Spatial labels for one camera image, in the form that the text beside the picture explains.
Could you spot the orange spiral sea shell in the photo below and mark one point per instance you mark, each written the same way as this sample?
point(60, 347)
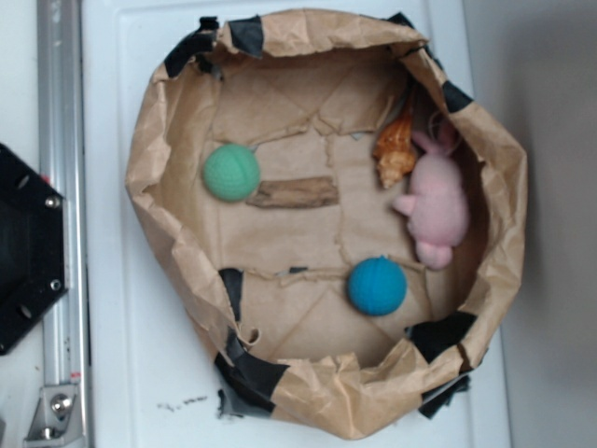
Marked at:
point(393, 153)

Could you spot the brown wood piece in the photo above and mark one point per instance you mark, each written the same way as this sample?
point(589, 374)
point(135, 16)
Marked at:
point(302, 193)

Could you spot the brown paper bag basket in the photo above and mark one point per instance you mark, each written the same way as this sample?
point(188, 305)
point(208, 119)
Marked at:
point(308, 91)

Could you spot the green dimpled ball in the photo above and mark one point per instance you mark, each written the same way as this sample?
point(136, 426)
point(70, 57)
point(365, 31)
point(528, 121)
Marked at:
point(231, 173)

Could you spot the blue rubber ball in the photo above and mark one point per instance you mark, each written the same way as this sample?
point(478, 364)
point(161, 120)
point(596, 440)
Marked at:
point(377, 286)

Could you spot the pink plush bunny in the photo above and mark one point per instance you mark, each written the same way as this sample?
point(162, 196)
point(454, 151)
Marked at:
point(435, 205)

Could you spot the aluminium extrusion rail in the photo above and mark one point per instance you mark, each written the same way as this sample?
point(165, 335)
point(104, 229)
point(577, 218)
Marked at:
point(61, 158)

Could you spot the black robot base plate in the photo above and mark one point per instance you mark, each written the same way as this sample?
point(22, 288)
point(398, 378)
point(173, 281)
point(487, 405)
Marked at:
point(32, 248)

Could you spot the metal corner bracket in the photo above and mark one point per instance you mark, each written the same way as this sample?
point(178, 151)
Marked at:
point(58, 420)

